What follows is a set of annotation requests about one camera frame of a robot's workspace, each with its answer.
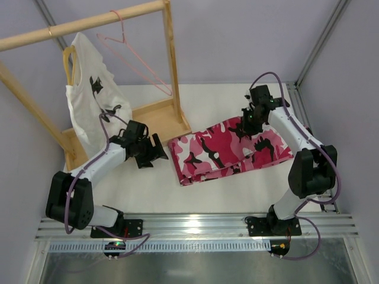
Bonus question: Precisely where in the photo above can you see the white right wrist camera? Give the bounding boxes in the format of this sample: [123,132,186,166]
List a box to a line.
[245,94,252,102]

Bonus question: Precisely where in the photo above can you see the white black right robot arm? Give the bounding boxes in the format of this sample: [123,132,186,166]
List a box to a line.
[242,85,337,237]

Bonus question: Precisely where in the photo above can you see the wooden clothes rack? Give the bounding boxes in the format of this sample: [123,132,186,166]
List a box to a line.
[1,1,192,170]

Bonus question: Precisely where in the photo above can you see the pink camouflage trousers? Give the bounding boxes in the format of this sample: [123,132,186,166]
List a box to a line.
[168,117,293,186]

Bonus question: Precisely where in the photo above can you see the pink wire hanger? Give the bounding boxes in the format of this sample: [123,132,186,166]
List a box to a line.
[96,10,173,97]

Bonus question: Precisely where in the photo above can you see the white printed t-shirt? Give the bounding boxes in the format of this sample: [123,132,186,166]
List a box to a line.
[66,33,133,159]

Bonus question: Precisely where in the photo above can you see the slotted grey cable duct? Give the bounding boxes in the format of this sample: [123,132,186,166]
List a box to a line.
[48,238,271,253]

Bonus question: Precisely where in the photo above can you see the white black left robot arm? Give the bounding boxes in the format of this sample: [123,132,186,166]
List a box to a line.
[46,120,168,236]

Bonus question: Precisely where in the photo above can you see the yellow wooden hanger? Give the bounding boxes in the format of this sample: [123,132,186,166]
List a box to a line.
[47,25,77,86]

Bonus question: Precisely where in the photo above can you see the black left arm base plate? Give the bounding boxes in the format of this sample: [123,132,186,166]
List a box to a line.
[90,219,143,238]

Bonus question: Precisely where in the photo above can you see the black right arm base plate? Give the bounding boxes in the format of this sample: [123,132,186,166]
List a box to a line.
[245,217,302,237]

